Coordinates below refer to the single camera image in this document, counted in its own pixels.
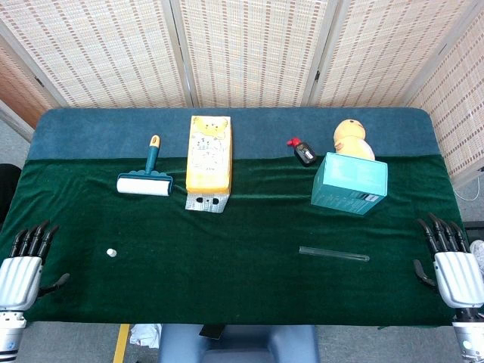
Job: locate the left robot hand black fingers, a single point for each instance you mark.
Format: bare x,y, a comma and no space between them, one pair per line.
20,276

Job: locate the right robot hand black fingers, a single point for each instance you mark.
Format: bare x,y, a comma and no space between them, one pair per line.
459,276

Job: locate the small white cap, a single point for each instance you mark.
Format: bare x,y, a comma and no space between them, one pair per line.
110,253

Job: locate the clear glass test tube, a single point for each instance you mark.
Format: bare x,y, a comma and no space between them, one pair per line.
332,254

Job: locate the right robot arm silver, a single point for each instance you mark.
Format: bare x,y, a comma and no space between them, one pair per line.
470,336

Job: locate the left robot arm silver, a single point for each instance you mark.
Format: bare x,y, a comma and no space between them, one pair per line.
11,336

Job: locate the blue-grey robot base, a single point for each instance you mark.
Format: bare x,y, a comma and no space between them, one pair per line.
242,344

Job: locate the black object beside table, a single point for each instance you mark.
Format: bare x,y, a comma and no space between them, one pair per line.
8,189

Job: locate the yellow floor tape strip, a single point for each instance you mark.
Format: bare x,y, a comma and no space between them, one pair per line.
121,344

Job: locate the white crumpled cloth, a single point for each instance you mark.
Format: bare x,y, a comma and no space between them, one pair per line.
145,334

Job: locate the teal cardboard box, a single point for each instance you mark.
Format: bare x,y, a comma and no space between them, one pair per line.
348,177

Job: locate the teal lint roller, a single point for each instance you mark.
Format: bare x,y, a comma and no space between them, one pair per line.
141,186

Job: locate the woven folding screen panel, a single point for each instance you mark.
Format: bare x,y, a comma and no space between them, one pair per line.
378,53
249,49
19,87
453,113
106,49

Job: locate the blue table cloth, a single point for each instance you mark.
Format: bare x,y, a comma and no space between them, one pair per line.
94,128

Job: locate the yellow duck plush toy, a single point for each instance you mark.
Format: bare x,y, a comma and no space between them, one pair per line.
351,140

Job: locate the black bottle red cap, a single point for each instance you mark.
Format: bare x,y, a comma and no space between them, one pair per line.
305,153

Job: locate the grey perforated card flap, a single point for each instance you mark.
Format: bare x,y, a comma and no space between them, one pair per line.
204,203

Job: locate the green velvet table cloth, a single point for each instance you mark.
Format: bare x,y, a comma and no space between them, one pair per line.
227,264

